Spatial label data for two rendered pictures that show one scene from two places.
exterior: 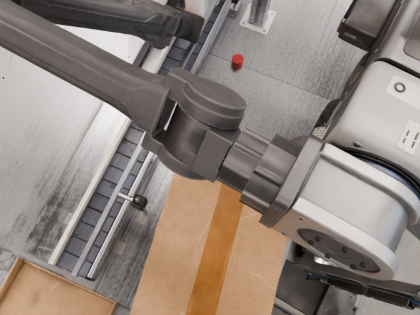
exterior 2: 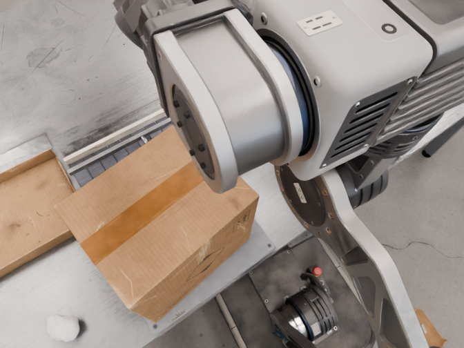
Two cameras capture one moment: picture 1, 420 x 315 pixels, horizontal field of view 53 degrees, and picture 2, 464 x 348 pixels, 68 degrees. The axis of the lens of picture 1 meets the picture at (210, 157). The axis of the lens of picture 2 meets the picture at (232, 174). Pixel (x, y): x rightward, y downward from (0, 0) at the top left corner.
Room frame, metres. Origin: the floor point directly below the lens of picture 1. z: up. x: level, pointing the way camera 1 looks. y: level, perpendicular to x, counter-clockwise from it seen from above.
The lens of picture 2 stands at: (-0.06, -0.27, 1.71)
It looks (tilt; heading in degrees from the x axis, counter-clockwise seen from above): 62 degrees down; 33
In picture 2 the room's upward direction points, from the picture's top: 4 degrees clockwise
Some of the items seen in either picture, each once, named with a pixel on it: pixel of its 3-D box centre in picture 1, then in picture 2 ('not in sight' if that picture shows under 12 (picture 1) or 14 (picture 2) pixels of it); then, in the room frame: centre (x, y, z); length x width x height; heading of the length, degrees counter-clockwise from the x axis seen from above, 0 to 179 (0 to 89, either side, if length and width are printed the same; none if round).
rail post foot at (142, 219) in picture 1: (145, 213); not in sight; (0.20, 0.15, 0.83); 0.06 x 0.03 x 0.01; 160
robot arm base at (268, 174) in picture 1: (262, 170); (182, 43); (0.15, -0.06, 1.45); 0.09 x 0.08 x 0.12; 154
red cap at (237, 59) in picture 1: (237, 61); not in sight; (0.66, -0.06, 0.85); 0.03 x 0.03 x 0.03
